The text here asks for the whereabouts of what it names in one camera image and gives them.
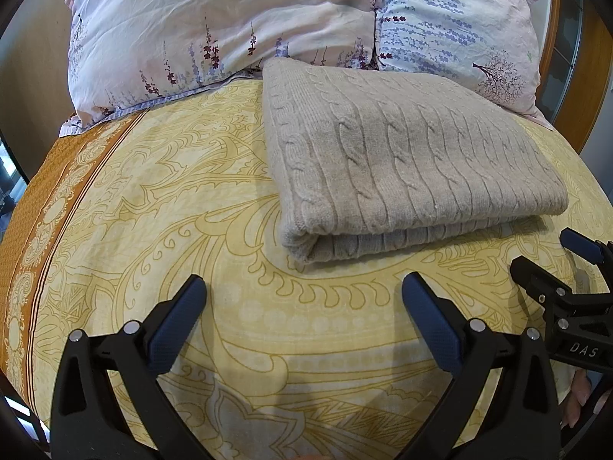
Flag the wooden headboard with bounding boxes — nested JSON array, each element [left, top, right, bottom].
[[520, 0, 613, 156]]

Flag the pale blue floral pillow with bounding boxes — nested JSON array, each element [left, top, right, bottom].
[[371, 0, 556, 130]]

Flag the pink floral pillow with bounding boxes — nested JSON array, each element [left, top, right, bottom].
[[58, 0, 384, 137]]

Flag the grey cable knit sweater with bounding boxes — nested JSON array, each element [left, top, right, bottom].
[[262, 57, 570, 263]]

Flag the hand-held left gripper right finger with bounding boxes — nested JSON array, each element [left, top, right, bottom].
[[401, 271, 561, 460]]

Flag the person's right hand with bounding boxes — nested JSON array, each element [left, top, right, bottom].
[[561, 369, 595, 429]]

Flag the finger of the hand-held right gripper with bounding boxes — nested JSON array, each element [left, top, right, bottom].
[[560, 227, 613, 269], [510, 255, 576, 320]]

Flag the yellow patterned bed sheet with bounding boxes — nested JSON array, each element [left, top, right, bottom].
[[0, 77, 613, 460]]

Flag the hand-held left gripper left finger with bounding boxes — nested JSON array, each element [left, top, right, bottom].
[[50, 274, 212, 460]]

